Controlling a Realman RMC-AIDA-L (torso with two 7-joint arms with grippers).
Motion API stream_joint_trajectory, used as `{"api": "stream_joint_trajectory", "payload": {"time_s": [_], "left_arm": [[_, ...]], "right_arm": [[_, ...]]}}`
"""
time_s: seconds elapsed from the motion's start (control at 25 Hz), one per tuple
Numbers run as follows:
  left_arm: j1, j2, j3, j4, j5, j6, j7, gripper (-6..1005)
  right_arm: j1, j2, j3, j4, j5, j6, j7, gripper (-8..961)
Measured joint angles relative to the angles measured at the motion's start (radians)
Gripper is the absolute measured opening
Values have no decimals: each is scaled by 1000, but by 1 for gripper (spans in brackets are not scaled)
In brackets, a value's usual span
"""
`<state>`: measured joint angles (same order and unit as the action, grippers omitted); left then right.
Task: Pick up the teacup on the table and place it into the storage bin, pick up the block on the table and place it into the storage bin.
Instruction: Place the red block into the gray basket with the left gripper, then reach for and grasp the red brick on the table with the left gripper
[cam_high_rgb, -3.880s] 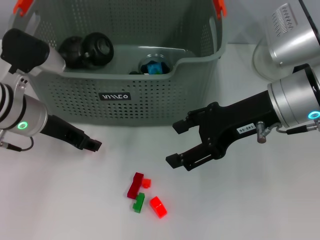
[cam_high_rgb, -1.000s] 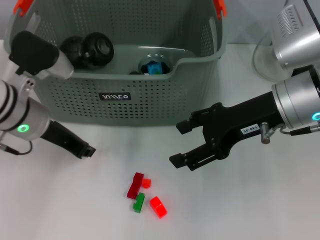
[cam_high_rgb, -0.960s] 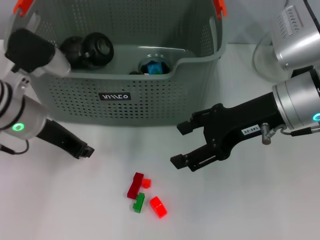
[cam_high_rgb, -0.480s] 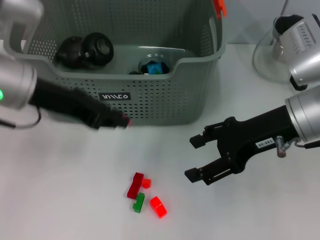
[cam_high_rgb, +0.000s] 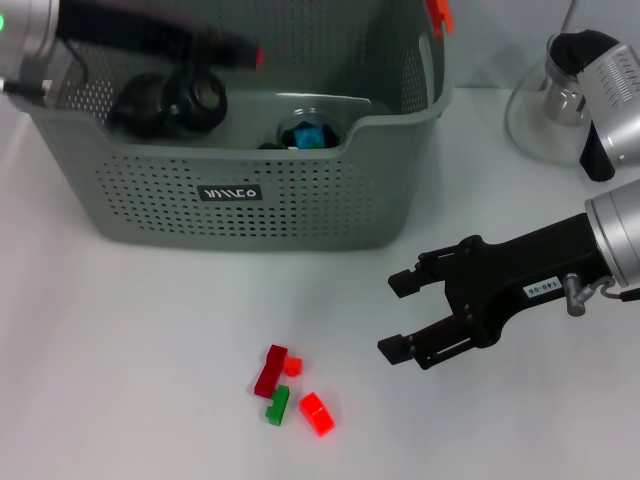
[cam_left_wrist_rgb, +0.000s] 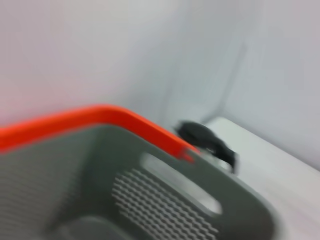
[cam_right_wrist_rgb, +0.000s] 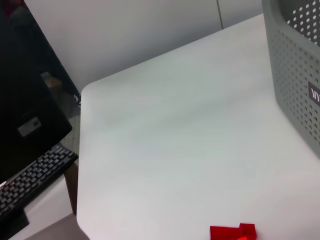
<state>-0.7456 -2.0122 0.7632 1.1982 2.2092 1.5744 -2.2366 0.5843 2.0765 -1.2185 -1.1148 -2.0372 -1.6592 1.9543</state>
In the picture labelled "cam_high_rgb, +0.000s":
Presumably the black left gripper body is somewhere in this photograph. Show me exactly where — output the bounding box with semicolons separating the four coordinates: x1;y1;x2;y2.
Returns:
55;0;201;66

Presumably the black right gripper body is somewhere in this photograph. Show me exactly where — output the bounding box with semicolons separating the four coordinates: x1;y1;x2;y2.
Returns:
442;212;614;347

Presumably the glass teacup black sleeve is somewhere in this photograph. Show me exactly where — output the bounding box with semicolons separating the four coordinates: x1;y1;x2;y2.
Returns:
159;62;230;139
257;107;346;151

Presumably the blue square toy plate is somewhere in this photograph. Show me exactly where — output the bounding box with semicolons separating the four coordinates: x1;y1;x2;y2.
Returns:
293;127;324;150

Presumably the orange red slope brick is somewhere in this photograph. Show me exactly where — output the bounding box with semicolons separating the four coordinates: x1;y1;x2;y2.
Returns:
298;392;336;439

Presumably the dark red long brick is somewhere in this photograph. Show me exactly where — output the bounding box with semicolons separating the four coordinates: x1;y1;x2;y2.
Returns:
253;343;290;400

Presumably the green toy brick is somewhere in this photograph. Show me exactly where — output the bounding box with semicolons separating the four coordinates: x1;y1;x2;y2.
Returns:
264;384;292;427

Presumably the grey perforated storage basket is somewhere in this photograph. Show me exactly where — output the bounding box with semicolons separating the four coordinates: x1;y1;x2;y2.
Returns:
7;0;456;251

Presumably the black clay teapot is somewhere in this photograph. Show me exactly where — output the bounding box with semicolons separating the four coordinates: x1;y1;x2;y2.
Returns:
107;72;169;139

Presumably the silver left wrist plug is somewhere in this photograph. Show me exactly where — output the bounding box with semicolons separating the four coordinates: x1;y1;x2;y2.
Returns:
0;77;54;100

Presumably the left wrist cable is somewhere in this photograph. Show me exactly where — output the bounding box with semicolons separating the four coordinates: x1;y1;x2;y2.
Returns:
62;38;92;84

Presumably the glass pitcher black handle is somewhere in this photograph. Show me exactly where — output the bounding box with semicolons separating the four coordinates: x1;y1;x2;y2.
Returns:
504;29;621;182

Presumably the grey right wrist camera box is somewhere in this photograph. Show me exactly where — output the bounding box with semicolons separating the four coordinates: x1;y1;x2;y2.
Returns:
578;42;640;169

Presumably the orange basket handle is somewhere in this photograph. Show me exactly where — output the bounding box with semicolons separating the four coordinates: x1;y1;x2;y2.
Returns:
424;0;455;39

